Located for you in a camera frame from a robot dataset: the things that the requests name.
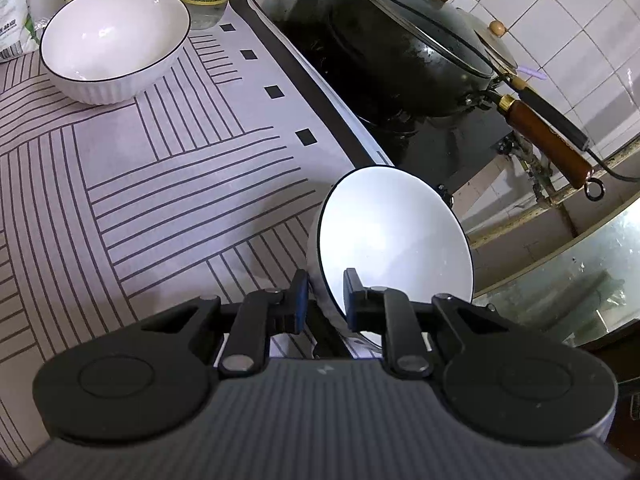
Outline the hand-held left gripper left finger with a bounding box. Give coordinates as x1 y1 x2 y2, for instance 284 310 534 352
140 270 307 380

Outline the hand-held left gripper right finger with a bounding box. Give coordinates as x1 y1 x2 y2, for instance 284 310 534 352
343 269 506 378

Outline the small smooth white bowl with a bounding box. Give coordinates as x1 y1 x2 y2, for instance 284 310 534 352
306 166 475 351

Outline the black stove top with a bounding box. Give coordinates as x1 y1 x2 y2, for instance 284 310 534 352
247 0 516 196

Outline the pink striped tablecloth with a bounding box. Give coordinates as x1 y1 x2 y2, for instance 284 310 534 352
0 0 396 461

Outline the metal basin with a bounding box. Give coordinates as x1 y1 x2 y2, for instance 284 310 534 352
475 205 640 351

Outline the black wok with lid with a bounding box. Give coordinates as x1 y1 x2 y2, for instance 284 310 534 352
272 0 606 202

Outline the white ribbed bowl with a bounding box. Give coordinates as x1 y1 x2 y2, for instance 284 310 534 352
39 0 192 107

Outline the white plastic bag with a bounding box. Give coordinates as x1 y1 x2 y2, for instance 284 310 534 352
0 0 43 63

